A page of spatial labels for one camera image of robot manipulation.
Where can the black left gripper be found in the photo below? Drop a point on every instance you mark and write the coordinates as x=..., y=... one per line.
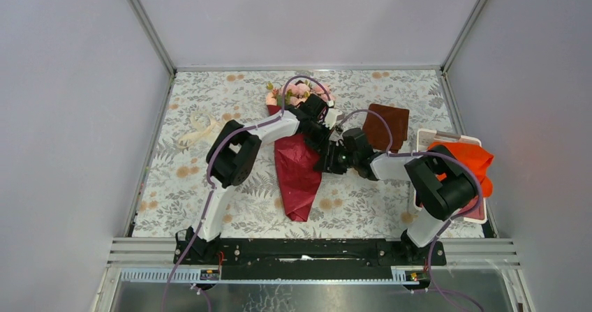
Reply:
x=318, y=144

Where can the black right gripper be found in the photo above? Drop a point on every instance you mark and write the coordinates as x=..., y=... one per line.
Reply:
x=327, y=163

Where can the dark maroon wrapping paper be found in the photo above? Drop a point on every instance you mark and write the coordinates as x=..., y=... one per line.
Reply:
x=298, y=181

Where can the peach rose stem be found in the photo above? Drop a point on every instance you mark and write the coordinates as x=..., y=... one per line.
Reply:
x=277, y=95

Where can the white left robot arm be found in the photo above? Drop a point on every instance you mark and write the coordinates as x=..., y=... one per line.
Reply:
x=231, y=160

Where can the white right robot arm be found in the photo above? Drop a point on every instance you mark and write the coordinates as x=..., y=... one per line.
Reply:
x=443, y=184

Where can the floral patterned table mat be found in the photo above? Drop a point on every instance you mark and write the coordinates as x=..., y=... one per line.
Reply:
x=345, y=206

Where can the brown folded cloth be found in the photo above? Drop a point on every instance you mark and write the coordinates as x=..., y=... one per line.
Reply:
x=378, y=135

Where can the white plastic basket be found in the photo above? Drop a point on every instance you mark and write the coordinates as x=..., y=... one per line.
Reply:
x=426, y=137

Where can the cream printed ribbon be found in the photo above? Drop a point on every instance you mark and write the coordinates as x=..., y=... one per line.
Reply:
x=202, y=124

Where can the orange cloth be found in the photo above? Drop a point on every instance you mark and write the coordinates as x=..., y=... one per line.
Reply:
x=475, y=158

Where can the pink cloth in basket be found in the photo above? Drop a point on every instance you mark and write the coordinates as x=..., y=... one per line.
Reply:
x=471, y=213

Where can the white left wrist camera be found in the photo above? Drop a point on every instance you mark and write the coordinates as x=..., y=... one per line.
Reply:
x=332, y=117

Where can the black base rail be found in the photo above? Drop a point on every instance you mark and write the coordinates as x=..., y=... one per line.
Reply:
x=307, y=259

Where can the aluminium frame post left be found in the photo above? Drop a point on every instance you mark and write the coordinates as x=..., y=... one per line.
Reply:
x=152, y=35

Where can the aluminium frame post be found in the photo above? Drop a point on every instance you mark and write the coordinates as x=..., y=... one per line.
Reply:
x=152, y=35
x=463, y=35

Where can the aluminium frame post right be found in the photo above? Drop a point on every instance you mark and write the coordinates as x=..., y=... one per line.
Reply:
x=463, y=35

